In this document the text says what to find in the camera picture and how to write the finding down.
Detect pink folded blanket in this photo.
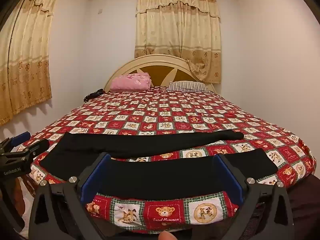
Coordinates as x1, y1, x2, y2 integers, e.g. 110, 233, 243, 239
110, 72, 151, 91

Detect dark bed base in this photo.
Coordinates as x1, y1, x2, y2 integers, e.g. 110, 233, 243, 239
285, 174, 320, 233

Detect striped pillow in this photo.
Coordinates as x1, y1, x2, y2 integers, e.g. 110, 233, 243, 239
166, 81, 212, 93

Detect red teddy bear printed bedspread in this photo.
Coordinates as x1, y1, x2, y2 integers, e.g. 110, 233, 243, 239
30, 86, 317, 230

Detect beige floral side curtain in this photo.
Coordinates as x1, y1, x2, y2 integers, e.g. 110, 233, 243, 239
0, 0, 62, 126

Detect small dark object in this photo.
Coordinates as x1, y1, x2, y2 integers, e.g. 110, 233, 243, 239
84, 89, 104, 102

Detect black pants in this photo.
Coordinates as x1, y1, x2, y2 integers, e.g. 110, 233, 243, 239
39, 129, 278, 201

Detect brown wooden furniture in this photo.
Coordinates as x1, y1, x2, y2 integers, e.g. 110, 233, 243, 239
16, 174, 36, 198

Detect person's right hand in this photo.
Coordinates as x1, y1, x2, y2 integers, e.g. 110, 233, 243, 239
159, 231, 177, 240

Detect cream wooden headboard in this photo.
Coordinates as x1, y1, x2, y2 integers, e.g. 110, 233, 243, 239
104, 54, 217, 93

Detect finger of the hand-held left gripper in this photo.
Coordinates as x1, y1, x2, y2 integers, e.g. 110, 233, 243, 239
23, 139, 50, 156
10, 132, 29, 146

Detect beige floral curtain with valance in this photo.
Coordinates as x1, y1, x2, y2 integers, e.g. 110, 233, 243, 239
134, 0, 222, 84

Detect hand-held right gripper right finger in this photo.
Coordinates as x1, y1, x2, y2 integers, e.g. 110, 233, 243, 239
212, 153, 295, 240

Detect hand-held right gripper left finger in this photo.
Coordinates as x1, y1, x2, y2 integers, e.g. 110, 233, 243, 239
28, 152, 111, 240

